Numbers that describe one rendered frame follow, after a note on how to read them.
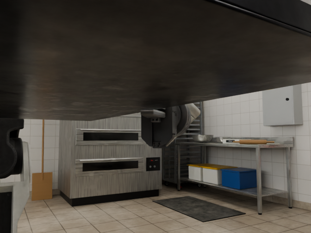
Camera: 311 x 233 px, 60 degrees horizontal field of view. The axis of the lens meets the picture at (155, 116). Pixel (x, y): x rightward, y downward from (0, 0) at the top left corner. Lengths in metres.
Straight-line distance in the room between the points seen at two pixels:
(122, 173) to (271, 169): 2.29
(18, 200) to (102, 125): 3.40
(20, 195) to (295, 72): 0.73
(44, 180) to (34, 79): 4.55
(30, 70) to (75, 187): 3.92
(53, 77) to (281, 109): 4.06
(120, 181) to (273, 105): 2.55
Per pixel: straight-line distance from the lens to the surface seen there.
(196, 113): 0.64
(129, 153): 4.31
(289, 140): 4.27
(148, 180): 4.51
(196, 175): 4.85
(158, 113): 0.42
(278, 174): 4.50
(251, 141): 4.02
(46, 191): 4.76
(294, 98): 4.13
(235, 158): 5.03
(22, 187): 0.82
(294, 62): 0.18
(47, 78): 0.21
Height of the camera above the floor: 0.96
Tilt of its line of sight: 5 degrees up
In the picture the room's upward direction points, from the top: straight up
